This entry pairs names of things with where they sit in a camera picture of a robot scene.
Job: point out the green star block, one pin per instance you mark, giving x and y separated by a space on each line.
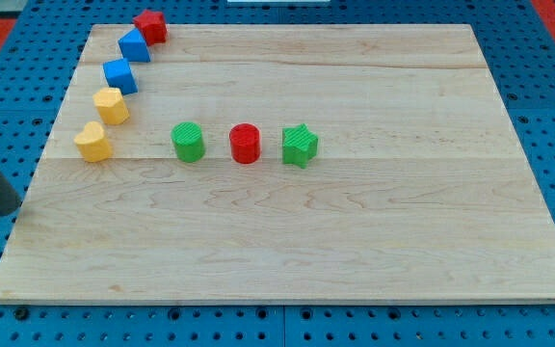
299 145

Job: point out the wooden board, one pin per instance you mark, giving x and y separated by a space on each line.
419 194

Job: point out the red star block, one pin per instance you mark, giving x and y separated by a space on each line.
152 25

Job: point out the red cylinder block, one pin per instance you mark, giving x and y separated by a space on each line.
245 143

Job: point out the green cylinder block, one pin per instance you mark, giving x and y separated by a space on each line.
188 141

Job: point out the yellow hexagon block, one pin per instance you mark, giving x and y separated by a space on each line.
110 105

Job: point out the yellow heart block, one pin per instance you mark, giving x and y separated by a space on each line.
92 143

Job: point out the blue cube block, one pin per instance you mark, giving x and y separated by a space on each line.
118 74

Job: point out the blue triangular block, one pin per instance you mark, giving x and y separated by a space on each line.
133 47

